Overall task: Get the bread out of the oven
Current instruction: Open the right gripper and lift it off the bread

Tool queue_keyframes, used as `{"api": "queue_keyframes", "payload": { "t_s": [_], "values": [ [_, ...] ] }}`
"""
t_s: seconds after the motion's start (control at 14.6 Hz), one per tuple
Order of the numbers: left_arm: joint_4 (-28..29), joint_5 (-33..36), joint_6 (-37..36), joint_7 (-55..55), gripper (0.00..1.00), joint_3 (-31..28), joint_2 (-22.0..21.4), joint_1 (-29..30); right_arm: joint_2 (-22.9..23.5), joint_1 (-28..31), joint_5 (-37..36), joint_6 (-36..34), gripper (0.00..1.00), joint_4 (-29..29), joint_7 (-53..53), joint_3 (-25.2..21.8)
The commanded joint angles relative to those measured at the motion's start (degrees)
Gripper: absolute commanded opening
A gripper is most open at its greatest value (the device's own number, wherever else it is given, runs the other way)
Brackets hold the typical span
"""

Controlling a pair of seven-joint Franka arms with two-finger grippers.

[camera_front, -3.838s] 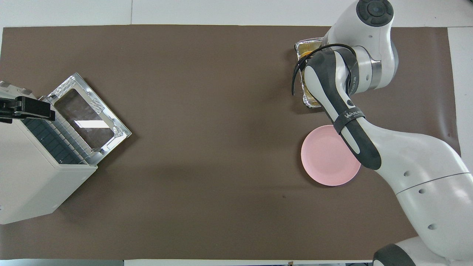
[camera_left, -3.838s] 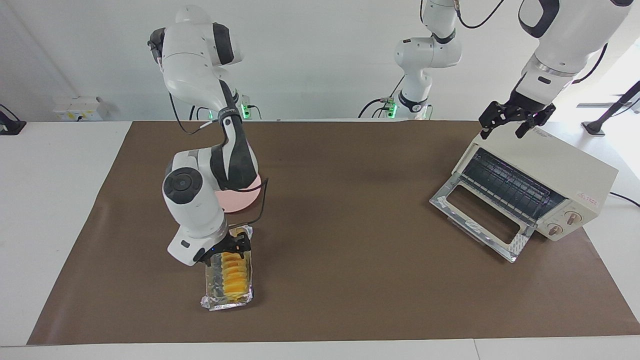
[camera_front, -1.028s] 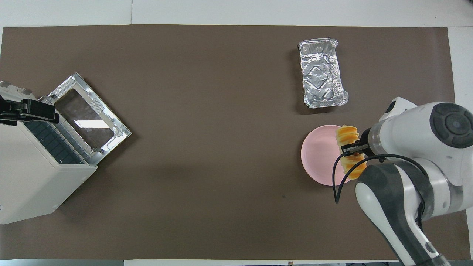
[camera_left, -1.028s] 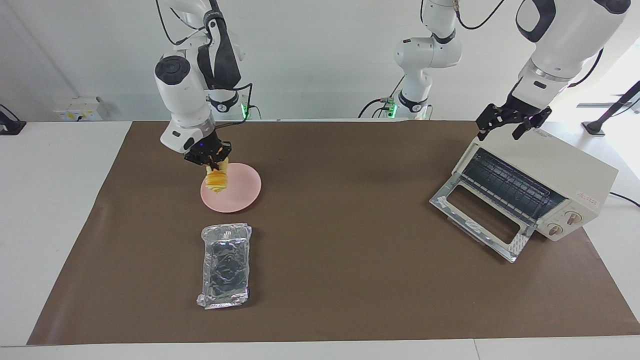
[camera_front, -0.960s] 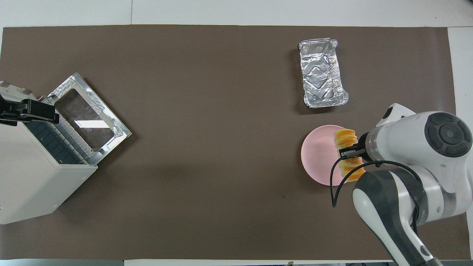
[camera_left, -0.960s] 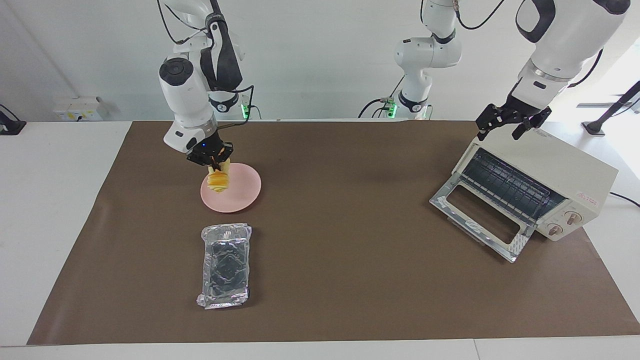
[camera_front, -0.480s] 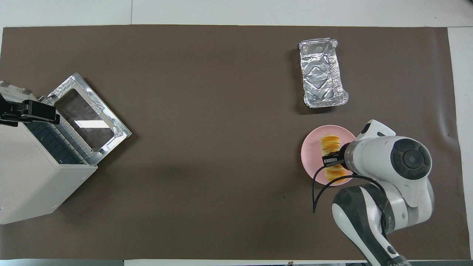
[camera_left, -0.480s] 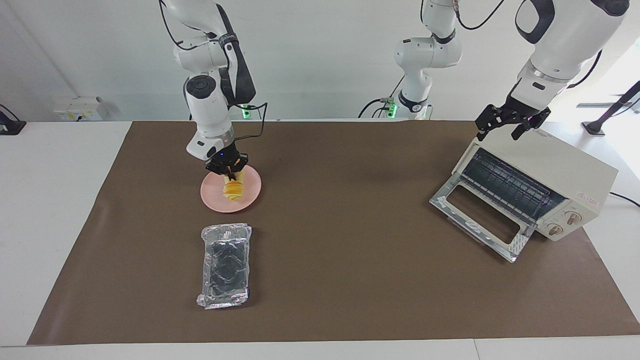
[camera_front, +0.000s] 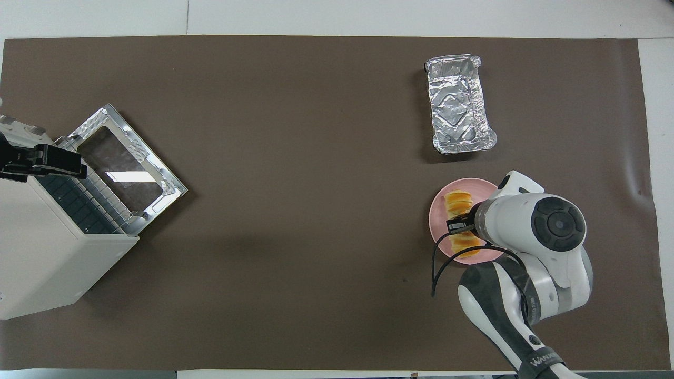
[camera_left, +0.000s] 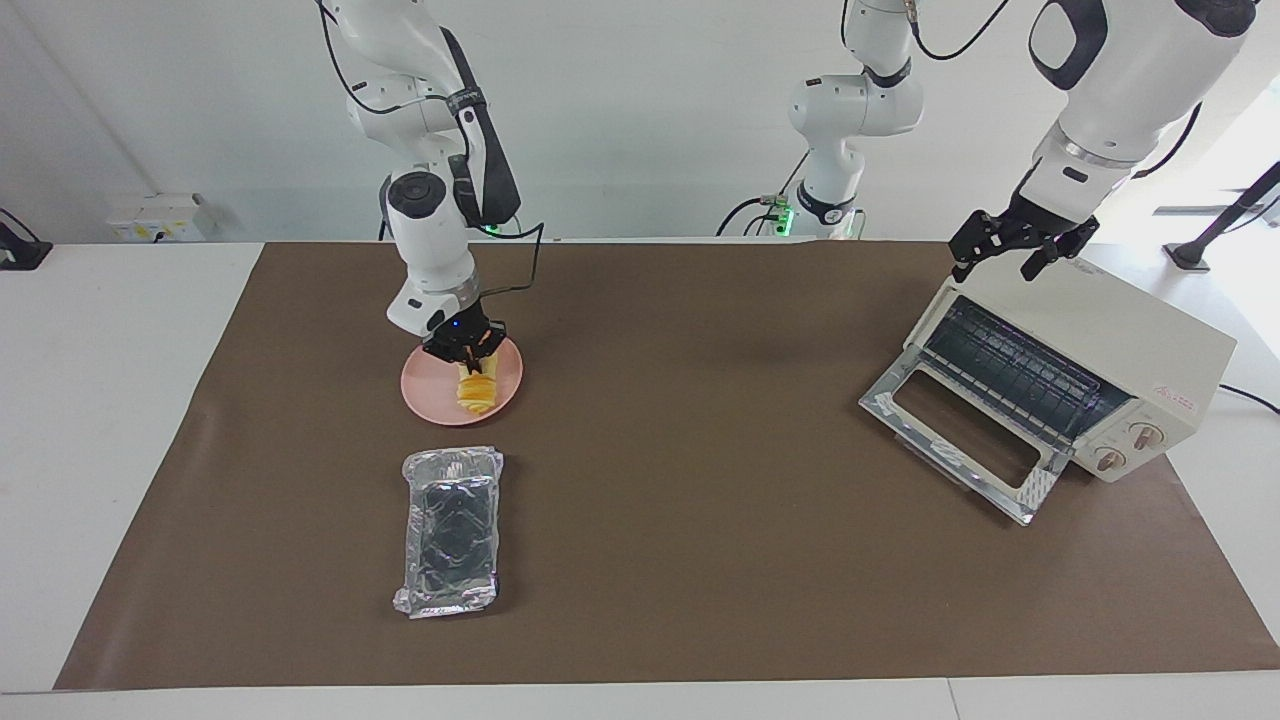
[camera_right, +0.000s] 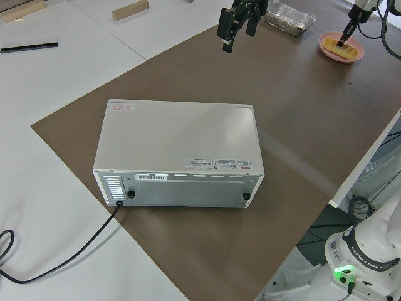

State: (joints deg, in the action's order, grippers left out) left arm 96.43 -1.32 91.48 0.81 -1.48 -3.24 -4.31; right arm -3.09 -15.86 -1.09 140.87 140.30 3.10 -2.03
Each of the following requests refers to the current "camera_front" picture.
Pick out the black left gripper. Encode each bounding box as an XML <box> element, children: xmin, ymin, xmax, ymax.
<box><xmin>0</xmin><ymin>132</ymin><xmax>87</xmax><ymax>183</ymax></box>

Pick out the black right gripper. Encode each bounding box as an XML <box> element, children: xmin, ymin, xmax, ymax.
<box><xmin>447</xmin><ymin>203</ymin><xmax>488</xmax><ymax>242</ymax></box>

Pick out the golden bread loaf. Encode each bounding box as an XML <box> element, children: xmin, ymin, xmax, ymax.
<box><xmin>444</xmin><ymin>191</ymin><xmax>482</xmax><ymax>257</ymax></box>

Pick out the aluminium foil tray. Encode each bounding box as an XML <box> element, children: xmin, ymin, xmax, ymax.
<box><xmin>424</xmin><ymin>54</ymin><xmax>497</xmax><ymax>155</ymax></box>

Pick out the cream toaster oven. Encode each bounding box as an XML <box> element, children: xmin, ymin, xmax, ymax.
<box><xmin>0</xmin><ymin>104</ymin><xmax>189</xmax><ymax>320</ymax></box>

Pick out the glass oven door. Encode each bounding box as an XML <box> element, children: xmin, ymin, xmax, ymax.
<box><xmin>55</xmin><ymin>104</ymin><xmax>189</xmax><ymax>236</ymax></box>

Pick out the pink round plate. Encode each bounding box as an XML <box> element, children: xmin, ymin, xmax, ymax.
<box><xmin>429</xmin><ymin>178</ymin><xmax>507</xmax><ymax>266</ymax></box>

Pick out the brown table mat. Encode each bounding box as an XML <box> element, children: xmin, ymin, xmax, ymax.
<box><xmin>0</xmin><ymin>35</ymin><xmax>672</xmax><ymax>372</ymax></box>

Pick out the metal wire oven rack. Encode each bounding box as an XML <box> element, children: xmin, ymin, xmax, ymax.
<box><xmin>37</xmin><ymin>174</ymin><xmax>132</xmax><ymax>236</ymax></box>

